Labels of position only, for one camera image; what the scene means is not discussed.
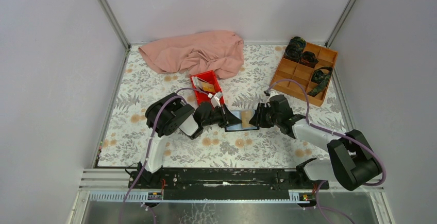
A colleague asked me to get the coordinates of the pink cloth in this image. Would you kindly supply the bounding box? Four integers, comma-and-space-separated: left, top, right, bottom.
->
139, 30, 244, 79

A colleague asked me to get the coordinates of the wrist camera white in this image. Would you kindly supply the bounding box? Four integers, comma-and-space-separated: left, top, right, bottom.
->
264, 89, 277, 103
208, 92, 223, 108

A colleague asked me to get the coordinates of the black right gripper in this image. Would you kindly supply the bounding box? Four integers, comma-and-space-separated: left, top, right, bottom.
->
248, 103, 281, 129

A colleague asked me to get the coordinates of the gold VIP card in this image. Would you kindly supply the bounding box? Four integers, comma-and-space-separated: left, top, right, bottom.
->
200, 81, 216, 93

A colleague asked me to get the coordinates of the camouflage strap in tray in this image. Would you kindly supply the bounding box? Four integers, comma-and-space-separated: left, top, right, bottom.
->
307, 66, 334, 97

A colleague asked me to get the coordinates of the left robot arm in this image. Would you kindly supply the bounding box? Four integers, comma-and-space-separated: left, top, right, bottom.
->
140, 93, 242, 188

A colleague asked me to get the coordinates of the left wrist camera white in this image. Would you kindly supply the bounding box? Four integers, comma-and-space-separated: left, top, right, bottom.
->
208, 92, 223, 108

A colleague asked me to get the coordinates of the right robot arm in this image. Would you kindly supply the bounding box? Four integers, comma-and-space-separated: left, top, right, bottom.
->
249, 95, 386, 191

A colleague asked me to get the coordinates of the rolled dark belt middle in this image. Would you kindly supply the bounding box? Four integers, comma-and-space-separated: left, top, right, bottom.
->
299, 51, 318, 68

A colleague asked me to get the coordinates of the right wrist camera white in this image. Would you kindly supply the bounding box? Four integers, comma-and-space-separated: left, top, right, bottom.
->
264, 89, 277, 103

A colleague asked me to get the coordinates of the stack of cards in bin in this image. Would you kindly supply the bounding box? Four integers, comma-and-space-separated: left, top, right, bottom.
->
191, 76, 207, 94

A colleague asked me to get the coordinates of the wooden compartment tray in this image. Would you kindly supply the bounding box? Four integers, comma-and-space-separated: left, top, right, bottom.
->
271, 42, 339, 107

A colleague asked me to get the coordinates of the red plastic bin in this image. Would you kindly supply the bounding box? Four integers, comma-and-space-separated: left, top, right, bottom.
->
190, 71, 225, 107

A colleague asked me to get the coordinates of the rolled dark belt top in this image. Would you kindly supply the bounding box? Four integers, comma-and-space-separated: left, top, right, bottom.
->
283, 36, 307, 63

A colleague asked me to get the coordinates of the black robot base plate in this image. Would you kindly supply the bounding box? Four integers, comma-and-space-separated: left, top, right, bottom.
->
128, 167, 321, 200

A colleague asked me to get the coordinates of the rolled dark belt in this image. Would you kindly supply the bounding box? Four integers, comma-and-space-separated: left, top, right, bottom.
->
299, 51, 318, 68
283, 36, 307, 63

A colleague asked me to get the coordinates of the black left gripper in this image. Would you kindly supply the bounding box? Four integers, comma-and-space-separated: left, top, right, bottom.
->
200, 103, 241, 128

